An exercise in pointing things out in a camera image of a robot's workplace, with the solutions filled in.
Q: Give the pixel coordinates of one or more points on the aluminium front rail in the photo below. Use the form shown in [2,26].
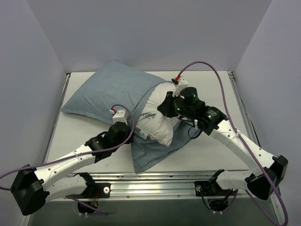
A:
[152,186]

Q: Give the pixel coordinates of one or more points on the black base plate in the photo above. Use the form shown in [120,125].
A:
[206,188]
[96,190]

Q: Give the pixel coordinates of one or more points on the white pillow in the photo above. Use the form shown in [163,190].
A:
[152,123]

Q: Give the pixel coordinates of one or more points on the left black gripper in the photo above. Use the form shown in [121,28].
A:
[125,131]

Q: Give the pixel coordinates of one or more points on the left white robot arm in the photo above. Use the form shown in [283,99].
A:
[34,186]

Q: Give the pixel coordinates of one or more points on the grey striped pillowcase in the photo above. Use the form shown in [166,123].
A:
[117,84]

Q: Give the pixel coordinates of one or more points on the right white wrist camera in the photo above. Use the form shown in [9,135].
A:
[180,83]

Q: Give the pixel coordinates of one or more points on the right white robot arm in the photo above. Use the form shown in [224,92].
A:
[265,172]

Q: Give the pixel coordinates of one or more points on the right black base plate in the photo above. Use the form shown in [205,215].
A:
[206,188]

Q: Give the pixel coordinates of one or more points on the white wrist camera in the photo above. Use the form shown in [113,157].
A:
[180,83]
[119,116]

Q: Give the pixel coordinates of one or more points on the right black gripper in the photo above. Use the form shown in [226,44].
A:
[168,105]

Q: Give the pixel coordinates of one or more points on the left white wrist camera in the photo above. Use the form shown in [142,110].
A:
[119,116]

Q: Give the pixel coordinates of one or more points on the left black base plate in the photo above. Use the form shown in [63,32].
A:
[96,190]

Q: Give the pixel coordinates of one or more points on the right aluminium side rail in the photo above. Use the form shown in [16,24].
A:
[245,117]

